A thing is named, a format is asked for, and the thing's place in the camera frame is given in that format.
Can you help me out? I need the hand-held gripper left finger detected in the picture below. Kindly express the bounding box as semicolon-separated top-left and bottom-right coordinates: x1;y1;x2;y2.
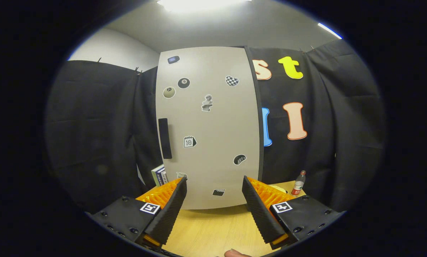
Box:
88;177;188;248

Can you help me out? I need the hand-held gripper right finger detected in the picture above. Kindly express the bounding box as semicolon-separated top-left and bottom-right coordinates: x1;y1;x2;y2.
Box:
242;175;344;250

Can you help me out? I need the grey shoe cabinet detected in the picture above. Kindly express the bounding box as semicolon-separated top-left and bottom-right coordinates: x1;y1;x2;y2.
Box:
245;46;265;182

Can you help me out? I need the black door handle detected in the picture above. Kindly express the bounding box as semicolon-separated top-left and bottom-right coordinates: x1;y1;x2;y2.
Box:
158;118;173;159

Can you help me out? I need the beige shoe cabinet door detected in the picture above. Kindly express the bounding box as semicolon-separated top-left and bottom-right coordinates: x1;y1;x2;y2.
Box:
155;46;260;210

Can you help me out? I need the green spine book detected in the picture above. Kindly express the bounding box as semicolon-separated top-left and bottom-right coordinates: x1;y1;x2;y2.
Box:
151;165;164;187

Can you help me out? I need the red label plastic bottle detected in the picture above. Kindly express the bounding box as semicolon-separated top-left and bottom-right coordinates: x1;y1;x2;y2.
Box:
291;170;306;196

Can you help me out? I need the black backdrop cloth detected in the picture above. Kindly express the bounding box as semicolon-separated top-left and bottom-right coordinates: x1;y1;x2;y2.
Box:
45;39;387;215

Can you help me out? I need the large ceiling light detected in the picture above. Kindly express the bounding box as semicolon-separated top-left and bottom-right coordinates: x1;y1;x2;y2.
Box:
157;0;252;13

